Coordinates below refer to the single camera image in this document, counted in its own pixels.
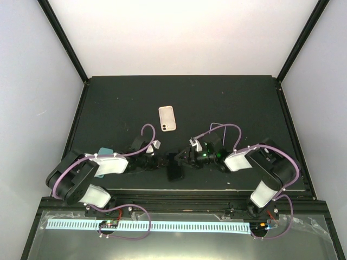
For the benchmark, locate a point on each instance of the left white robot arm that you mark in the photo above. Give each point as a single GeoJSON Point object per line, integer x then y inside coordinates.
{"type": "Point", "coordinates": [71, 180]}

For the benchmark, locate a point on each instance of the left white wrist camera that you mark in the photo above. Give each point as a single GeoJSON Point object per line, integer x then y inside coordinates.
{"type": "Point", "coordinates": [153, 147]}

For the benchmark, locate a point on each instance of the black aluminium front rail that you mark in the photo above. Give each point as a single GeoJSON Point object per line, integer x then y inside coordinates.
{"type": "Point", "coordinates": [234, 207]}

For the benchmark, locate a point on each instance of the lavender phone case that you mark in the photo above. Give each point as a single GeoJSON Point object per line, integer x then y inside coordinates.
{"type": "Point", "coordinates": [214, 125]}

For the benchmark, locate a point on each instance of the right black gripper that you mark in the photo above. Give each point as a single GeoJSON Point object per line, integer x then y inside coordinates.
{"type": "Point", "coordinates": [188, 151]}

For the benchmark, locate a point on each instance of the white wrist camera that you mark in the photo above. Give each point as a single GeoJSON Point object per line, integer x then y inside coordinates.
{"type": "Point", "coordinates": [196, 144]}
{"type": "Point", "coordinates": [153, 147]}

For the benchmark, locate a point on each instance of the white slotted cable duct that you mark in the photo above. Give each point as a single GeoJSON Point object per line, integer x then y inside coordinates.
{"type": "Point", "coordinates": [144, 226]}

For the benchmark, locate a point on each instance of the beige phone case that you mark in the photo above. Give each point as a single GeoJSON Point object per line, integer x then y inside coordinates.
{"type": "Point", "coordinates": [167, 118]}

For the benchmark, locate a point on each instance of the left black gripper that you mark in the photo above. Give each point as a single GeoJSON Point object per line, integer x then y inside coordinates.
{"type": "Point", "coordinates": [157, 163]}

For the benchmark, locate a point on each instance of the left black frame post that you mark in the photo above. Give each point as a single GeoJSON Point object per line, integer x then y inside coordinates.
{"type": "Point", "coordinates": [59, 31]}

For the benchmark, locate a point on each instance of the right black frame post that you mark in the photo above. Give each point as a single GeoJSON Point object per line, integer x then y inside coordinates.
{"type": "Point", "coordinates": [302, 38]}

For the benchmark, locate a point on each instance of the black frame post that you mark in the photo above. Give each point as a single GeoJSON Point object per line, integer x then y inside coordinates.
{"type": "Point", "coordinates": [59, 31]}
{"type": "Point", "coordinates": [302, 38]}

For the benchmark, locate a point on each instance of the black phone case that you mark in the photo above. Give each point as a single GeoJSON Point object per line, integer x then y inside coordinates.
{"type": "Point", "coordinates": [174, 170]}

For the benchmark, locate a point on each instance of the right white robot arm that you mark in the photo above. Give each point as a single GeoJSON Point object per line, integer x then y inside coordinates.
{"type": "Point", "coordinates": [276, 169]}

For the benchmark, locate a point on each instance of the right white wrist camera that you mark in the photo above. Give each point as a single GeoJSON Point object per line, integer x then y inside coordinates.
{"type": "Point", "coordinates": [196, 144]}

